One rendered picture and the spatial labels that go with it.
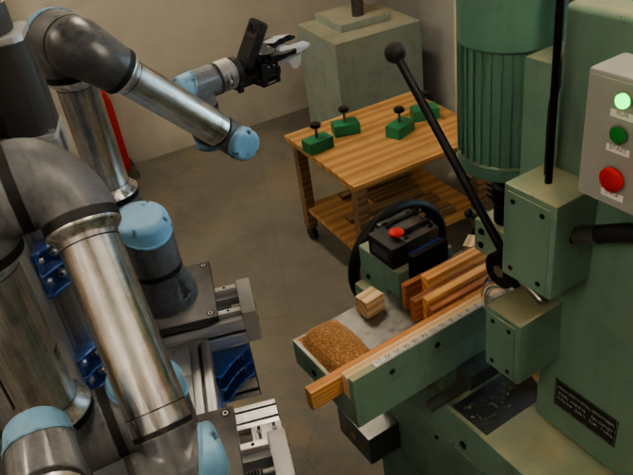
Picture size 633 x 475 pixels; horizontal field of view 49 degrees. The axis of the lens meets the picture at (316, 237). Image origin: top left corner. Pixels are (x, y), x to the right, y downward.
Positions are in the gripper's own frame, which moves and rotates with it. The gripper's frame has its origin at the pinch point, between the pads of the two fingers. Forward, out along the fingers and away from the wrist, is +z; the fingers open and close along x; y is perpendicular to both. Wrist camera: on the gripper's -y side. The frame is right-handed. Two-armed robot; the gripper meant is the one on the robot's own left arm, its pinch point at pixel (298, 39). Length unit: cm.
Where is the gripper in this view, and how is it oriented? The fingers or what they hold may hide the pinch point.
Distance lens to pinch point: 179.5
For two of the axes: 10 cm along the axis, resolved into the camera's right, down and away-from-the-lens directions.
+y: 0.4, 7.6, 6.5
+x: 6.3, 4.8, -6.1
